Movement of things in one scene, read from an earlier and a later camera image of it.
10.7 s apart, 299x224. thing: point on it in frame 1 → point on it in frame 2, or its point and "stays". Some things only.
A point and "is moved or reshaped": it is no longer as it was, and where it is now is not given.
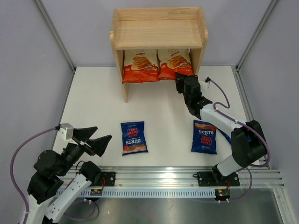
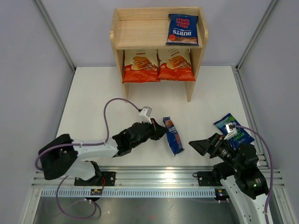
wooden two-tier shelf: (158, 28) stays
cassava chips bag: (172, 61) stays
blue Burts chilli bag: (134, 139) is moved or reshaped
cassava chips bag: (140, 66) stays
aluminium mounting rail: (179, 182) stays
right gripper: (183, 82) → (215, 144)
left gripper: (81, 143) → (152, 128)
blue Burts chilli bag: (204, 139) → (174, 138)
